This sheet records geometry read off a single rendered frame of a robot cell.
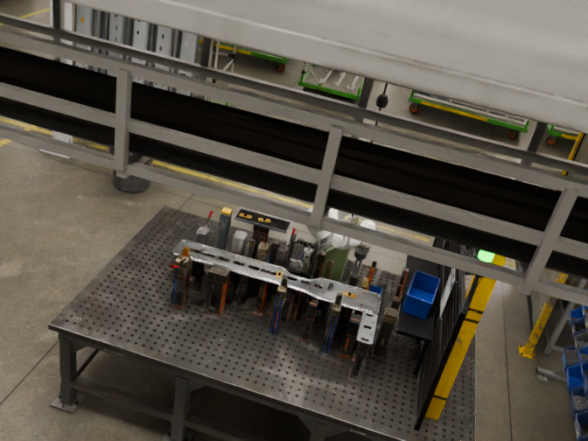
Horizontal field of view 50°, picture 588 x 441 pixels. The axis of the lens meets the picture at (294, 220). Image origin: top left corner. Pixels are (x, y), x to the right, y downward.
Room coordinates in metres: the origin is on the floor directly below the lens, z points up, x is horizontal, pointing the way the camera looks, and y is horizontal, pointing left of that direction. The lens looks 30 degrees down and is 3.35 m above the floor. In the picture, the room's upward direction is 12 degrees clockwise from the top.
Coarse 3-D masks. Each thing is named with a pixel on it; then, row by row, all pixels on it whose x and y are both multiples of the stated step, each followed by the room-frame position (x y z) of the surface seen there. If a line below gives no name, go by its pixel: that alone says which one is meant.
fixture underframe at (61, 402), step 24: (72, 360) 2.81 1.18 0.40; (72, 384) 2.80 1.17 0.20; (96, 384) 2.81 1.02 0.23; (192, 384) 2.69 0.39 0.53; (72, 408) 2.77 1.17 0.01; (144, 408) 2.72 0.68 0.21; (168, 408) 2.74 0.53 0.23; (168, 432) 2.72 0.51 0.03; (192, 432) 2.78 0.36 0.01; (216, 432) 2.65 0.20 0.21; (240, 432) 2.67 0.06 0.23; (312, 432) 2.55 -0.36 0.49; (336, 432) 2.55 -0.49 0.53; (360, 432) 2.51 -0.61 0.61
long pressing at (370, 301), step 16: (192, 256) 3.31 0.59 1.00; (208, 256) 3.35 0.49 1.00; (224, 256) 3.38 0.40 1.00; (240, 256) 3.42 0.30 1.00; (240, 272) 3.25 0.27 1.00; (256, 272) 3.28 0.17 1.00; (288, 272) 3.35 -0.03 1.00; (304, 288) 3.22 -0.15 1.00; (336, 288) 3.29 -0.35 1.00; (352, 288) 3.33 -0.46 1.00; (352, 304) 3.15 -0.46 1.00; (368, 304) 3.19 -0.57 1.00
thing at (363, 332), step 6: (366, 312) 3.10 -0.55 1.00; (360, 318) 3.03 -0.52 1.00; (366, 318) 3.04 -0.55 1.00; (372, 318) 3.05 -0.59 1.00; (360, 324) 2.98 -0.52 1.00; (366, 324) 2.99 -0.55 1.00; (372, 324) 3.00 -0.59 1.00; (360, 330) 2.92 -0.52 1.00; (366, 330) 2.93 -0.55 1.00; (372, 330) 2.95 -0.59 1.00; (360, 336) 2.87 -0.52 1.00; (366, 336) 2.88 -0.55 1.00; (372, 336) 2.89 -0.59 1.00; (366, 342) 2.83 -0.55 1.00; (372, 342) 2.84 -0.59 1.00
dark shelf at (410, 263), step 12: (408, 264) 3.70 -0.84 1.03; (420, 264) 3.73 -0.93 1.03; (432, 264) 3.76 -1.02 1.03; (408, 276) 3.55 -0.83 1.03; (408, 288) 3.41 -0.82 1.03; (432, 312) 3.20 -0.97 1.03; (408, 324) 3.04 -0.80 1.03; (420, 324) 3.06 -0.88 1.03; (432, 324) 3.09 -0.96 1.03; (408, 336) 2.95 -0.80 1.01; (420, 336) 2.94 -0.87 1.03; (432, 336) 2.97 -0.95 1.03
